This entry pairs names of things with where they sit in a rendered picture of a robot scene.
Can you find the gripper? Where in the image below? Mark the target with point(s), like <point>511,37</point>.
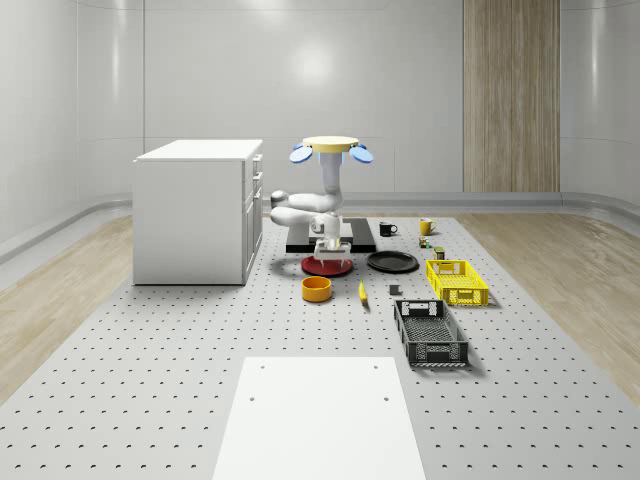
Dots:
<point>332,248</point>

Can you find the yellow bowl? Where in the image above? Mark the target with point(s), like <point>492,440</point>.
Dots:
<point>316,292</point>

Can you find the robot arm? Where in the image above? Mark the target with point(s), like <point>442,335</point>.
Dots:
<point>310,201</point>

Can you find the red plate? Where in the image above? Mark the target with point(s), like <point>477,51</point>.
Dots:
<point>330,271</point>

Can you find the black stove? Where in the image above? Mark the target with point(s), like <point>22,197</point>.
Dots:
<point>362,235</point>

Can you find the banana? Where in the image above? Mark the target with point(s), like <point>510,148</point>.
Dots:
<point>363,292</point>

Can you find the black mug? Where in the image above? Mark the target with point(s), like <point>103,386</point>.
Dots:
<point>386,229</point>

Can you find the black plate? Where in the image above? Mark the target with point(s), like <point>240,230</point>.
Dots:
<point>392,261</point>

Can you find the grey cube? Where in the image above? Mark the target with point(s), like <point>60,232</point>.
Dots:
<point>395,289</point>

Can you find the puzzle cube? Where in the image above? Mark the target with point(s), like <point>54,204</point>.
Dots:
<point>425,243</point>

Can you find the yellow mug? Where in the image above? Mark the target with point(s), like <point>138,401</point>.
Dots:
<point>426,227</point>

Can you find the flat-sided can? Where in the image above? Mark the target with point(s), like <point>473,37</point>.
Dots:
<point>439,253</point>

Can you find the yellow basket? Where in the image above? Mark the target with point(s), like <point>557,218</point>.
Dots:
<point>462,295</point>

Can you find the dark grey basket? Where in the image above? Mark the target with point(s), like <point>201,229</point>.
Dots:
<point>435,350</point>

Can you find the white cabinet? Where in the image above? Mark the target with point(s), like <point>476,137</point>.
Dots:
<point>190,220</point>

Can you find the white board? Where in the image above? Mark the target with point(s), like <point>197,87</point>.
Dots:
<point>320,425</point>

